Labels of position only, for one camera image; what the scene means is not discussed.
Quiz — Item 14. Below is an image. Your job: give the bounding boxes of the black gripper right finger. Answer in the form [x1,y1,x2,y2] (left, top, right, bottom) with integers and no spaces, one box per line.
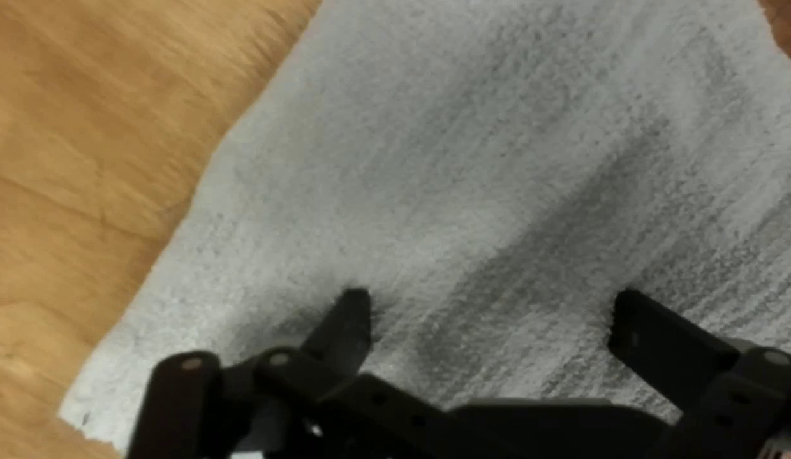
[609,289,744,408]

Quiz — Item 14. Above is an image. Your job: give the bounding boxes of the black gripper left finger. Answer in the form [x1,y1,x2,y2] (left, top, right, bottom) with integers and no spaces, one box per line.
[301,286,375,379]

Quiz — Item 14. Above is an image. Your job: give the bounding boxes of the white towel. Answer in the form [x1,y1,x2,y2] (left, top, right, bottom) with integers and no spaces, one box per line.
[56,0,791,455]

